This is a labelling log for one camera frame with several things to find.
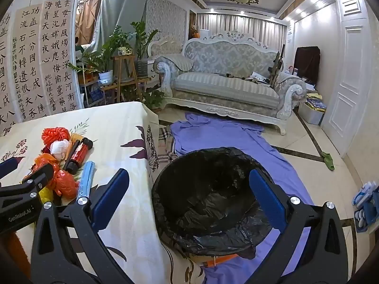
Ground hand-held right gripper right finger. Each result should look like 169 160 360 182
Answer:
246 169 348 284

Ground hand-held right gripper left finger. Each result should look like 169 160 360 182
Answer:
31 168 130 284

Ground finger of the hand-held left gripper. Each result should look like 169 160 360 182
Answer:
0 156 26 178
0 162 63 213

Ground yellow foam fruit net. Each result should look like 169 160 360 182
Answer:
38 188 54 206

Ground white tissue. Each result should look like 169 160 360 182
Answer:
50 140 72 162

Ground black bottle with red label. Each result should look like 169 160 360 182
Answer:
64 138 94 175

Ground orange foam fruit net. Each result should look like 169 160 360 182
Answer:
41 127 71 148

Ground black bag lined trash bin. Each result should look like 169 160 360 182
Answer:
151 147 274 269

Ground floral cream tablecloth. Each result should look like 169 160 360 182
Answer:
0 101 208 284

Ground purple sheet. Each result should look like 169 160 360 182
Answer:
170 112 316 284

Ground plaid cloth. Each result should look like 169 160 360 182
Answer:
157 124 178 166

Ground grey storage box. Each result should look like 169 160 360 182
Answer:
299 101 326 126

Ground white metal rack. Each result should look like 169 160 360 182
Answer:
77 65 104 108

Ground blue slipper rack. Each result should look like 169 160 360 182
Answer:
352 182 379 234

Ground small potted plant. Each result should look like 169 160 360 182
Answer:
142 89 165 113

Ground ornate grey white sofa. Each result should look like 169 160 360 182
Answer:
153 30 307 135

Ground pile of magazines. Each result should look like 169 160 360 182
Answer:
244 71 271 85

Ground white side cabinet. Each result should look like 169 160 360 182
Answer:
146 65 160 88

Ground black stick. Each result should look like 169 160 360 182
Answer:
213 71 246 80

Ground wooden plant stand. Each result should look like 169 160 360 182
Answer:
101 55 151 104

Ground toy rifle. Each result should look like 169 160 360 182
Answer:
267 44 286 88

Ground leafy plant in white pot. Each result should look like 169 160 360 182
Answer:
80 25 134 85

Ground dark cloth covered object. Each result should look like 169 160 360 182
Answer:
294 46 321 85

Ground white panelled door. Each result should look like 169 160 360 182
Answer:
321 0 374 157

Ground striped grey throw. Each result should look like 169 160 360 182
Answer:
161 53 193 72

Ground tall plant in dark pot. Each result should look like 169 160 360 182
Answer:
130 21 159 77

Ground ornate white armchair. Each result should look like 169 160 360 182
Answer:
147 37 185 66

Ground brown curtain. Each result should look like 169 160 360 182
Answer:
74 0 103 45

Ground beige striped window curtain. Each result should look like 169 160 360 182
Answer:
197 12 288 46

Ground grey blue drape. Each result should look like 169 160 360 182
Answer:
95 0 149 54

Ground calligraphy paper wall hanging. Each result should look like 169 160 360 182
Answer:
0 0 82 138

